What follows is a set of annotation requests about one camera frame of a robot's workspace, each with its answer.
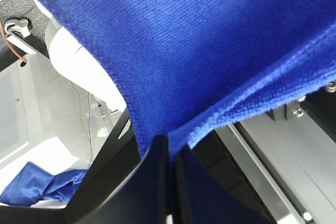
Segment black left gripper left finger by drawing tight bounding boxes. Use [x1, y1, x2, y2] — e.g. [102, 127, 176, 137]
[66, 135, 169, 223]

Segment crumpled blue cloth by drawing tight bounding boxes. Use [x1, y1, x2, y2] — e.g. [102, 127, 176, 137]
[1, 162, 87, 207]

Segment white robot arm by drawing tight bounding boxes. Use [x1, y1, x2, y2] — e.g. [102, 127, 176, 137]
[45, 19, 269, 223]

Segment blue microfibre towel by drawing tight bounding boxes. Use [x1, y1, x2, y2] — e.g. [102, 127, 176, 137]
[38, 0, 335, 154]

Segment aluminium frame rail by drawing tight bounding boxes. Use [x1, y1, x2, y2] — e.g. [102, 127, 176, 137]
[215, 98, 336, 224]

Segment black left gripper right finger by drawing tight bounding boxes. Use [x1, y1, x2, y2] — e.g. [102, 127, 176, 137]
[173, 145, 270, 223]

